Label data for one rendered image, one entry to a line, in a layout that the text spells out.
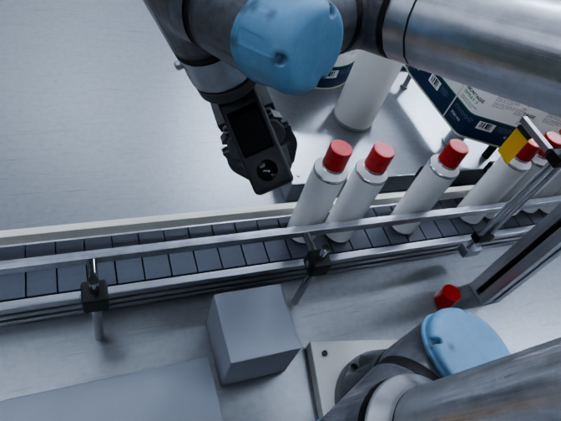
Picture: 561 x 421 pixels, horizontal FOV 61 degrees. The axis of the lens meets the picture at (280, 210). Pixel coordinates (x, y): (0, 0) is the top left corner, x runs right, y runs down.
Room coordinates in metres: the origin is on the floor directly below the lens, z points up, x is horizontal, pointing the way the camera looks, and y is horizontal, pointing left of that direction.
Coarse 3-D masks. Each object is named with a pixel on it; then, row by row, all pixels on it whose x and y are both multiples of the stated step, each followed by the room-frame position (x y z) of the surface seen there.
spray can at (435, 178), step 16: (448, 144) 0.61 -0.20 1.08; (464, 144) 0.62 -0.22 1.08; (432, 160) 0.61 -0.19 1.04; (448, 160) 0.60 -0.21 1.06; (432, 176) 0.59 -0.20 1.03; (448, 176) 0.59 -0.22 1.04; (416, 192) 0.60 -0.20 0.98; (432, 192) 0.59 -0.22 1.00; (400, 208) 0.60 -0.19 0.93; (416, 208) 0.59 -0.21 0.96; (416, 224) 0.59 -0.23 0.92
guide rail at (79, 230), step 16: (400, 192) 0.66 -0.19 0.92; (448, 192) 0.71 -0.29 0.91; (464, 192) 0.73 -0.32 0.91; (240, 208) 0.48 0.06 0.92; (256, 208) 0.49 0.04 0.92; (272, 208) 0.51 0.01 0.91; (288, 208) 0.52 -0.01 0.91; (80, 224) 0.34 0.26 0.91; (96, 224) 0.35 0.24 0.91; (112, 224) 0.36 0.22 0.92; (128, 224) 0.37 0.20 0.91; (144, 224) 0.39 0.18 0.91; (160, 224) 0.40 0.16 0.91; (176, 224) 0.41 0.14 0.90; (192, 224) 0.43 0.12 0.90; (0, 240) 0.28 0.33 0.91; (16, 240) 0.29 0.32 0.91; (32, 240) 0.30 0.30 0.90; (48, 240) 0.31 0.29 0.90
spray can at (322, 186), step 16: (336, 144) 0.51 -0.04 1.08; (320, 160) 0.51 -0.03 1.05; (336, 160) 0.49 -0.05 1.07; (320, 176) 0.49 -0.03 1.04; (336, 176) 0.49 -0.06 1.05; (304, 192) 0.50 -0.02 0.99; (320, 192) 0.48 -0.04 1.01; (336, 192) 0.50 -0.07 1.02; (304, 208) 0.49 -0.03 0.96; (320, 208) 0.49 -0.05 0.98; (288, 224) 0.50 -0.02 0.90; (304, 224) 0.48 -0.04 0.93; (304, 240) 0.49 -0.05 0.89
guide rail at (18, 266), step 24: (384, 216) 0.54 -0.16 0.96; (408, 216) 0.56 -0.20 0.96; (432, 216) 0.58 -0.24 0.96; (456, 216) 0.61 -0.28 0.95; (192, 240) 0.36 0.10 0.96; (216, 240) 0.37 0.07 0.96; (240, 240) 0.39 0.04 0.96; (264, 240) 0.41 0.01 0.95; (0, 264) 0.23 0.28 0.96; (24, 264) 0.24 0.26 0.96; (48, 264) 0.25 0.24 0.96; (72, 264) 0.27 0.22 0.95
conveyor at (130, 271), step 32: (224, 224) 0.46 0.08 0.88; (256, 224) 0.49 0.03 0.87; (448, 224) 0.66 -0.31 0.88; (480, 224) 0.70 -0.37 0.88; (512, 224) 0.73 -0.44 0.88; (0, 256) 0.27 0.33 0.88; (32, 256) 0.29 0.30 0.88; (160, 256) 0.36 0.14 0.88; (192, 256) 0.39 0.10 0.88; (224, 256) 0.41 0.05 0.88; (256, 256) 0.43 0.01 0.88; (288, 256) 0.45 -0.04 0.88; (0, 288) 0.23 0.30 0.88; (32, 288) 0.25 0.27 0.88; (64, 288) 0.26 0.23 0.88
